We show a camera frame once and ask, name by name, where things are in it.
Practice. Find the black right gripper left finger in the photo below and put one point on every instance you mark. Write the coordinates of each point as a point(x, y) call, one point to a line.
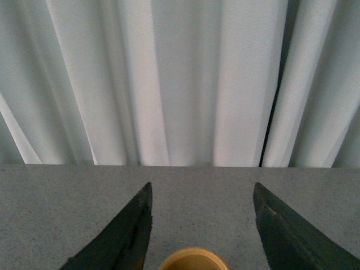
point(123, 243)

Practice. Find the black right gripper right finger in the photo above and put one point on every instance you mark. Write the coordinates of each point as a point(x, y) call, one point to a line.
point(290, 241)

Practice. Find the bamboo chopstick holder cup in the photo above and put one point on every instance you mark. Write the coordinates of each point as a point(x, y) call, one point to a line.
point(194, 258)

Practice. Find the white curtain right panel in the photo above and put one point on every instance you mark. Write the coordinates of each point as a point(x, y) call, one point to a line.
point(315, 121)

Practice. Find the white curtain panel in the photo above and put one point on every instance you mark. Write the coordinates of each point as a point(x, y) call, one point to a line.
point(152, 83)
point(315, 121)

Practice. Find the white curtain left panel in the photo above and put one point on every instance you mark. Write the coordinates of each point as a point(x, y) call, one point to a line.
point(152, 83)

